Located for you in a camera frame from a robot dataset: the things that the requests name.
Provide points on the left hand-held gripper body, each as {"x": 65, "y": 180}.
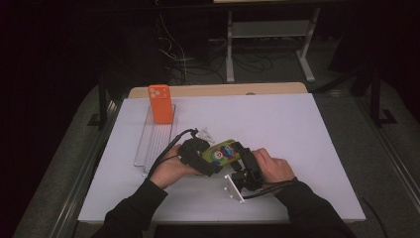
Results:
{"x": 191, "y": 150}

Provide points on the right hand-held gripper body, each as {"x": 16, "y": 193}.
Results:
{"x": 251, "y": 175}

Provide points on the green clown phone case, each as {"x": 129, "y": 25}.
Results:
{"x": 221, "y": 152}

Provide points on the clear plastic rack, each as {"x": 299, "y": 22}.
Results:
{"x": 155, "y": 145}

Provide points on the orange phone case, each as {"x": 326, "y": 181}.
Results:
{"x": 161, "y": 104}

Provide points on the person's right hand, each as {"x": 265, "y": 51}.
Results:
{"x": 274, "y": 170}

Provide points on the person's left hand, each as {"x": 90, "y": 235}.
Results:
{"x": 170, "y": 168}

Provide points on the black metal stand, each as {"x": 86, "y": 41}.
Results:
{"x": 102, "y": 102}
{"x": 376, "y": 99}

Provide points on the metal frame rail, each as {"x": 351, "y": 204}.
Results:
{"x": 89, "y": 158}
{"x": 393, "y": 158}

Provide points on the white metal table frame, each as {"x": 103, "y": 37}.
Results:
{"x": 270, "y": 29}

